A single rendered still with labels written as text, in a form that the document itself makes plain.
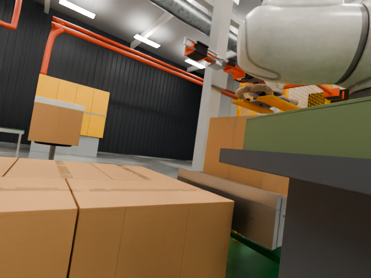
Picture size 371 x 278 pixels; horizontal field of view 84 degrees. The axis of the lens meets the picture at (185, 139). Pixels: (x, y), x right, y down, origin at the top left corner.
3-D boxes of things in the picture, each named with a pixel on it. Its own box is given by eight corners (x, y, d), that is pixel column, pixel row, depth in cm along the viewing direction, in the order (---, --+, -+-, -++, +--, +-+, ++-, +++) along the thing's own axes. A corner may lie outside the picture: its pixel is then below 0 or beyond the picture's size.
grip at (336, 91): (327, 100, 134) (328, 93, 134) (343, 99, 127) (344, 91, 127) (322, 97, 129) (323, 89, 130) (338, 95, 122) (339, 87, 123)
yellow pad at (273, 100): (286, 112, 138) (287, 105, 138) (302, 111, 129) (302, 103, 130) (256, 100, 118) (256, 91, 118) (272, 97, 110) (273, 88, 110)
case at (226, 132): (258, 183, 161) (264, 132, 163) (314, 196, 129) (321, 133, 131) (201, 182, 125) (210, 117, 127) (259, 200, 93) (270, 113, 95)
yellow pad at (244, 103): (261, 114, 153) (262, 107, 153) (274, 113, 145) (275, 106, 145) (231, 103, 133) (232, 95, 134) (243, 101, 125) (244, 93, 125)
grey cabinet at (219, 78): (222, 90, 237) (226, 65, 239) (226, 89, 233) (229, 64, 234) (210, 85, 226) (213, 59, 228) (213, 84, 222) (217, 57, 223)
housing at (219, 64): (216, 70, 110) (217, 63, 110) (226, 68, 104) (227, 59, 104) (206, 66, 106) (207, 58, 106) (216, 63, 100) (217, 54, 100)
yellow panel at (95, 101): (94, 154, 838) (103, 95, 851) (99, 157, 765) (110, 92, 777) (26, 148, 707) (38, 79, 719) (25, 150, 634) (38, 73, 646)
